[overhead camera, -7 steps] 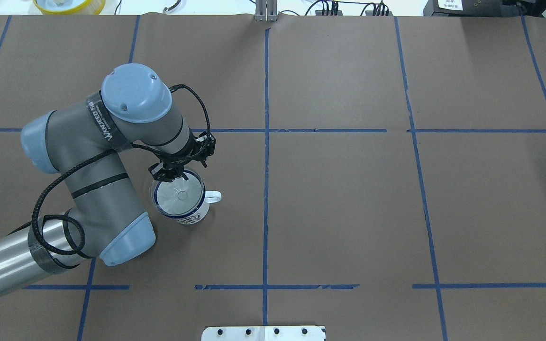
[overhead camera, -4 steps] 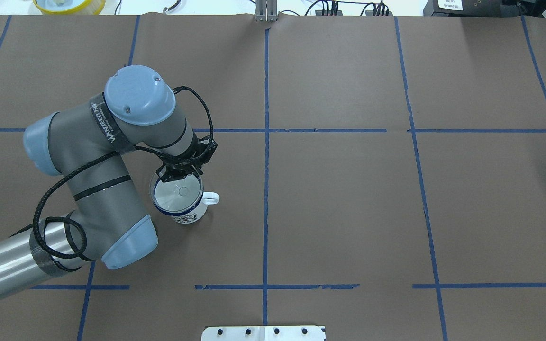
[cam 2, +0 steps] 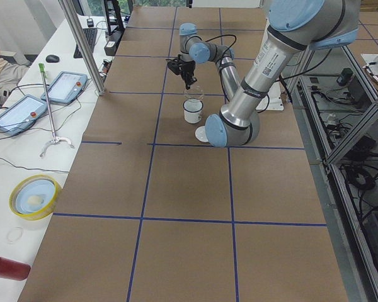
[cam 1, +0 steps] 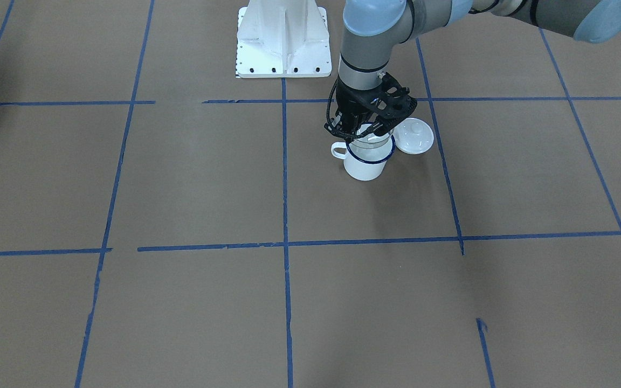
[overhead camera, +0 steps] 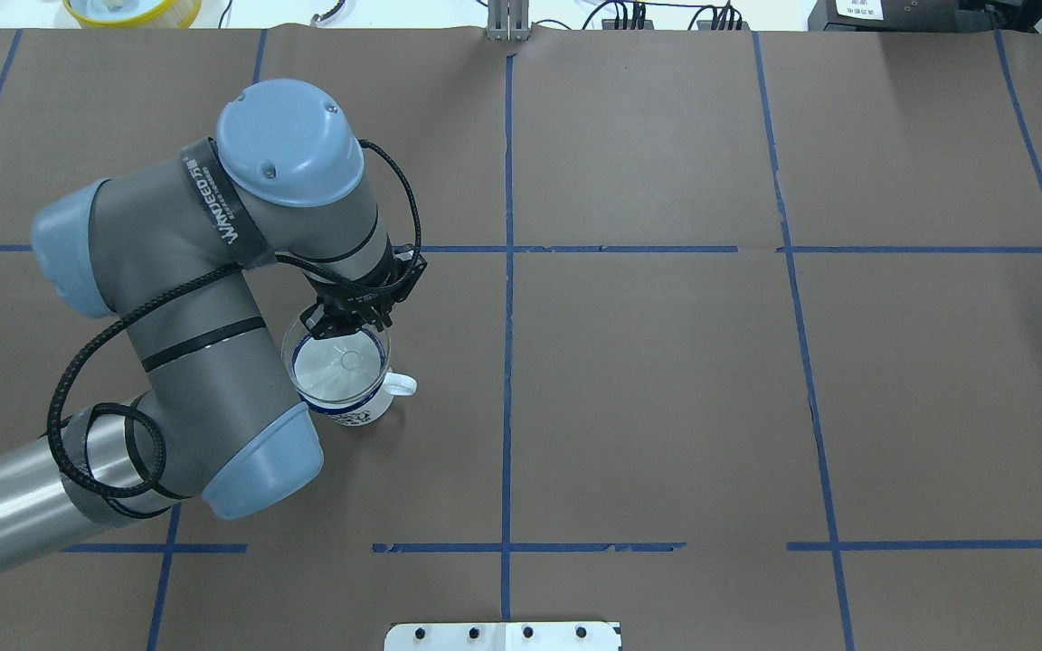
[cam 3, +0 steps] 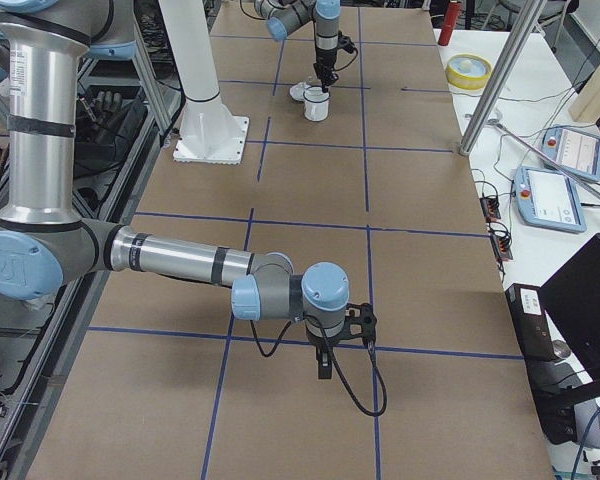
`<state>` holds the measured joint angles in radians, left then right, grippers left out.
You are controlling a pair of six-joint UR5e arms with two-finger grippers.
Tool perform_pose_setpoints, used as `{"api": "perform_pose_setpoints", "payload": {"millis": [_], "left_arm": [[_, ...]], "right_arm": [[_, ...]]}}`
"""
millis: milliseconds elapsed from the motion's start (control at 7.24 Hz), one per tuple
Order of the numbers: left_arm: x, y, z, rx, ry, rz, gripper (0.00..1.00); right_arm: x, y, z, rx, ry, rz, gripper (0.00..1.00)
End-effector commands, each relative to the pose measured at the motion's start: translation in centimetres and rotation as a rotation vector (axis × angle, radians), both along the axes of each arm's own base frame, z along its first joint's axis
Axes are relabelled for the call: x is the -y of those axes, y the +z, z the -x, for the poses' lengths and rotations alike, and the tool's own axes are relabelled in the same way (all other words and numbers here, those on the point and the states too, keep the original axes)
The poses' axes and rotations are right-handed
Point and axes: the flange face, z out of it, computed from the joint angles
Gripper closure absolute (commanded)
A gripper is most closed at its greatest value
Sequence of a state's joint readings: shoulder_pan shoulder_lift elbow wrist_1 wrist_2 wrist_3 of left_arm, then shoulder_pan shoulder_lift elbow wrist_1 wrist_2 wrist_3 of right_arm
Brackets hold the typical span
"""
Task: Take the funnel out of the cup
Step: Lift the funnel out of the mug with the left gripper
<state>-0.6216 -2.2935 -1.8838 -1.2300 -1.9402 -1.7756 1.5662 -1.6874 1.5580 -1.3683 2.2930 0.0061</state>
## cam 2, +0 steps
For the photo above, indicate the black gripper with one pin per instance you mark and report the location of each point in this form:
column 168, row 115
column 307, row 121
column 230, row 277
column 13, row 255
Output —
column 187, row 68

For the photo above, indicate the clear plastic funnel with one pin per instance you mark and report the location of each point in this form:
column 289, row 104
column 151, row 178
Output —
column 194, row 93

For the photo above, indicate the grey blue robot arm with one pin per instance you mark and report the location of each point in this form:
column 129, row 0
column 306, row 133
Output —
column 293, row 27

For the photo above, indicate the white enamel mug blue rim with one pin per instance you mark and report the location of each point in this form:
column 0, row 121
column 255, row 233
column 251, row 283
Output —
column 192, row 110

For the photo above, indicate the white mug lid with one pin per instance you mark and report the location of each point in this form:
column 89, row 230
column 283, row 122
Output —
column 200, row 134

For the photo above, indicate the black box with label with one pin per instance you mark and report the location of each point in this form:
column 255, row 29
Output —
column 112, row 43

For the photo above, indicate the far teach pendant tablet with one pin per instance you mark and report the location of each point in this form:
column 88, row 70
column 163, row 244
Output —
column 65, row 88

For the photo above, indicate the teach pendant tablet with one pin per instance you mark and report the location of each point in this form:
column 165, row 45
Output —
column 65, row 88
column 21, row 115

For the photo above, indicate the black computer mouse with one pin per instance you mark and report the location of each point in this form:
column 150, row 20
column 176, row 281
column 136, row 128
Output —
column 52, row 59

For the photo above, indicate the reacher grabber stick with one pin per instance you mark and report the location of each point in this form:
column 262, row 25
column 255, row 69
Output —
column 55, row 138

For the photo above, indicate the near teach pendant tablet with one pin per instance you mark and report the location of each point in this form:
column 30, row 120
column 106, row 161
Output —
column 21, row 115

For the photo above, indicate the seated person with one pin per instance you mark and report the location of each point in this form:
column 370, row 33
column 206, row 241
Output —
column 0, row 75

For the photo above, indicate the yellow tape roll with bowl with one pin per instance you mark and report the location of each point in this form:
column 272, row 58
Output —
column 35, row 197

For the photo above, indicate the red bottle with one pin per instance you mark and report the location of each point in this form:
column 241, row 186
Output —
column 13, row 270

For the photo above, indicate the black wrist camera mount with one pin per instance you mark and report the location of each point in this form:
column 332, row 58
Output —
column 174, row 65

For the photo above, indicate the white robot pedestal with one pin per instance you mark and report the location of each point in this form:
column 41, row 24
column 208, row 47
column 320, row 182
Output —
column 272, row 102

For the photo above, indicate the aluminium frame post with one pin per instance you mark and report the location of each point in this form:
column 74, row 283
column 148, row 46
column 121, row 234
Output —
column 80, row 38

